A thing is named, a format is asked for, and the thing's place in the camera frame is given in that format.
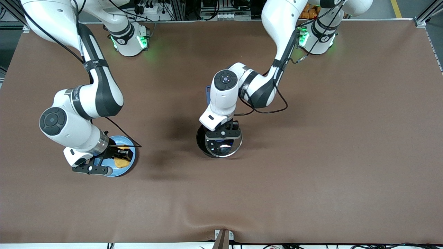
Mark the white connector block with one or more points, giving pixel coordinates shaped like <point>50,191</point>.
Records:
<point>226,15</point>

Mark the white power strip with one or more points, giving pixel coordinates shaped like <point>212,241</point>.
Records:
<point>152,9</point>

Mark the glass lid with blue knob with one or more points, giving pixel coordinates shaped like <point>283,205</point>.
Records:
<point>225,148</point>

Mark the bag of orange items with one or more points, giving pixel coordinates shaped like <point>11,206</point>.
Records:
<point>309,13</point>

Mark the brown table mat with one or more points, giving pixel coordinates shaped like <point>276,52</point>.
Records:
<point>277,190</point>

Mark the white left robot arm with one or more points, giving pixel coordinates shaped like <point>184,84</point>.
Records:
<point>280,20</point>

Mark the aluminium profile post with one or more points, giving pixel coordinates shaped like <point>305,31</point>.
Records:
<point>178,8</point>

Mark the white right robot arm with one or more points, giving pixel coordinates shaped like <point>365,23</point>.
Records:
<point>69,131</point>

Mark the blue round plate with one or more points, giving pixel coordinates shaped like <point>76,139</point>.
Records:
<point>121,140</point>

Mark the brown camera pole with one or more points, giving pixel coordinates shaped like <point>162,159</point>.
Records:
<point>221,242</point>

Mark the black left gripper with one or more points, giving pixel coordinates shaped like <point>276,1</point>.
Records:
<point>235,125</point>

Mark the grey metal bracket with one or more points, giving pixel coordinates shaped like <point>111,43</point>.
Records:
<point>231,236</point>

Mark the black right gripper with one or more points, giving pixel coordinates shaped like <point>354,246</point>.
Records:
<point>112,146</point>

